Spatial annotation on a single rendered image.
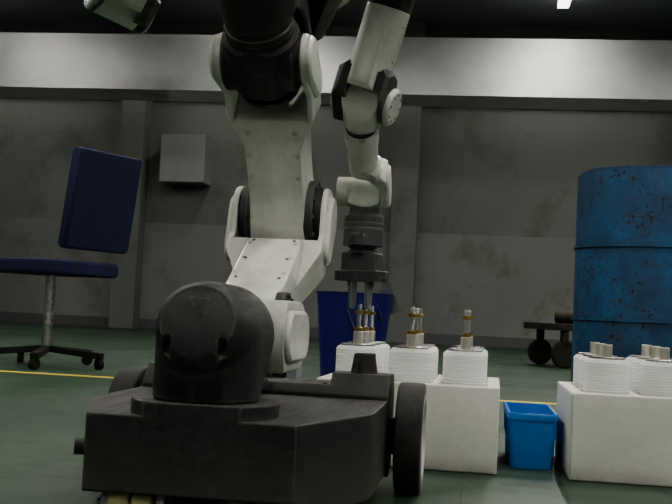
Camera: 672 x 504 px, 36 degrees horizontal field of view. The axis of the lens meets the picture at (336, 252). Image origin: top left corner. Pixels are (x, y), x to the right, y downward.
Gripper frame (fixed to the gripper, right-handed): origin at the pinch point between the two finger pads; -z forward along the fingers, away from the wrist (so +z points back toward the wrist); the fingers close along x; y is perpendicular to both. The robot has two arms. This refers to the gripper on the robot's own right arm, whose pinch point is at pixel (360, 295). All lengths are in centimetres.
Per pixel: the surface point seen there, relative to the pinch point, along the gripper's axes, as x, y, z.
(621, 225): 18, 242, 40
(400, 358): 10.7, -1.5, -13.2
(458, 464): 24.5, -1.0, -34.4
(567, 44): -132, 815, 278
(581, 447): 49, 5, -29
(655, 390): 62, 13, -17
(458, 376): 22.8, 1.7, -16.3
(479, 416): 28.3, 0.0, -24.2
